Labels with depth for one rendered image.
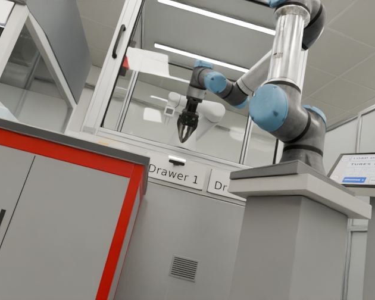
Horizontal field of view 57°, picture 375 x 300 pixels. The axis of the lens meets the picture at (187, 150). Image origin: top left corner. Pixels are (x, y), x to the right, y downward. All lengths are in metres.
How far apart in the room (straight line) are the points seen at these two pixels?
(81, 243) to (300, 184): 0.58
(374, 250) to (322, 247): 0.75
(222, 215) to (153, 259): 0.36
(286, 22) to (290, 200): 0.55
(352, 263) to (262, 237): 2.09
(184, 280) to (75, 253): 0.70
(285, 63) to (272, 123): 0.20
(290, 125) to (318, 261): 0.36
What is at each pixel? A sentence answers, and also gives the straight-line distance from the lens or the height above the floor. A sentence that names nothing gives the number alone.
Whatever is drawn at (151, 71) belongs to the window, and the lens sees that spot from 1.80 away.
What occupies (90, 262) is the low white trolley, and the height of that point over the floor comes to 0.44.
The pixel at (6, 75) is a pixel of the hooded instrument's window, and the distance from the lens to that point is 1.74.
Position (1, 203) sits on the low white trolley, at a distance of 1.05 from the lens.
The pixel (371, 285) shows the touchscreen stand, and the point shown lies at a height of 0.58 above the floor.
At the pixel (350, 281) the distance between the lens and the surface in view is 3.00.
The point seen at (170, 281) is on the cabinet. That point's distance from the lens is 1.58.
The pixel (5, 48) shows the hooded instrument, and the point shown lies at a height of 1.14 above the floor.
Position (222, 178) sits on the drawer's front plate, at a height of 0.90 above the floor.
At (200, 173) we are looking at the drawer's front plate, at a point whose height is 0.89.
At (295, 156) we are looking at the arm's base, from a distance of 1.02.
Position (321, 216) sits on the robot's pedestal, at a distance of 0.96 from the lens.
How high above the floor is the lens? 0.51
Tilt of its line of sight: 17 degrees up
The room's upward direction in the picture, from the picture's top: 14 degrees clockwise
